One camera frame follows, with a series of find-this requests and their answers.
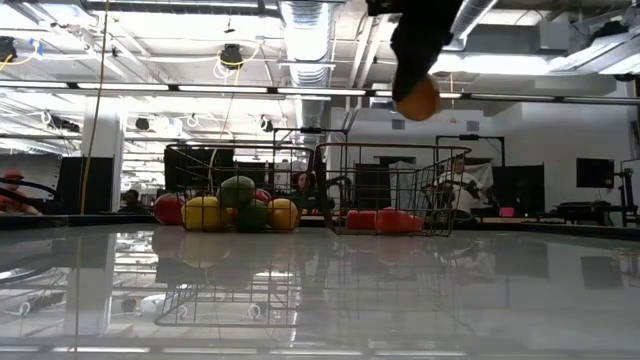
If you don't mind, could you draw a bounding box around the wire basket with peppers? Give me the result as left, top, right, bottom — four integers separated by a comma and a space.
313, 142, 472, 237

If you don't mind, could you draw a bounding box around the wire basket with fruit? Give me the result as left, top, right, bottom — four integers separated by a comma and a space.
164, 143, 315, 234

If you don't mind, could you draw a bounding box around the large green fruit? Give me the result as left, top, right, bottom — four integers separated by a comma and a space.
216, 175, 257, 208

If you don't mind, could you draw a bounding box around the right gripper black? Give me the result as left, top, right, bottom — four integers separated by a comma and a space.
366, 0, 464, 103

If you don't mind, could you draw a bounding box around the orange bell pepper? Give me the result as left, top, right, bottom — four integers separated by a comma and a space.
393, 74, 442, 123

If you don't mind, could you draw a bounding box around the overhead light bar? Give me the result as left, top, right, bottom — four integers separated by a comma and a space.
0, 79, 640, 106

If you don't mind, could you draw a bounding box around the green lime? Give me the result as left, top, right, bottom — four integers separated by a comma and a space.
234, 198, 271, 233

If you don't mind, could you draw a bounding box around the black ceiling device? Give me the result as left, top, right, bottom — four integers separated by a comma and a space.
219, 43, 244, 69

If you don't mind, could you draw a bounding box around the black desk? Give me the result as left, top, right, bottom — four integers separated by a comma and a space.
537, 199, 640, 226

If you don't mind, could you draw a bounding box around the silver ventilation duct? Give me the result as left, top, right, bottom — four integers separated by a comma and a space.
277, 0, 335, 131

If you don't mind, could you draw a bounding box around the bright red apple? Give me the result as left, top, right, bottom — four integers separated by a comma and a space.
152, 193, 186, 226

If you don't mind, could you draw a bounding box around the black overhead camera frame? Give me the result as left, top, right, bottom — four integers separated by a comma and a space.
434, 133, 506, 166
272, 127, 350, 146

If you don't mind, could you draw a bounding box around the yellow lemon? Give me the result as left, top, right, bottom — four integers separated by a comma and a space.
180, 195, 229, 232
267, 197, 300, 231

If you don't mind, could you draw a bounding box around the black partition panel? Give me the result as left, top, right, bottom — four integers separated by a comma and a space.
58, 156, 115, 216

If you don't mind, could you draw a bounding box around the person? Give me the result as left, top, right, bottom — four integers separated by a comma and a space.
424, 154, 494, 219
118, 188, 151, 215
289, 171, 324, 211
0, 169, 44, 216

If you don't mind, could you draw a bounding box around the black wall monitor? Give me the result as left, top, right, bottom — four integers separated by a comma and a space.
575, 157, 615, 189

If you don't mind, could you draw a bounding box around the yellow hanging cable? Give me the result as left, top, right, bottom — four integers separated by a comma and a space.
79, 0, 111, 216

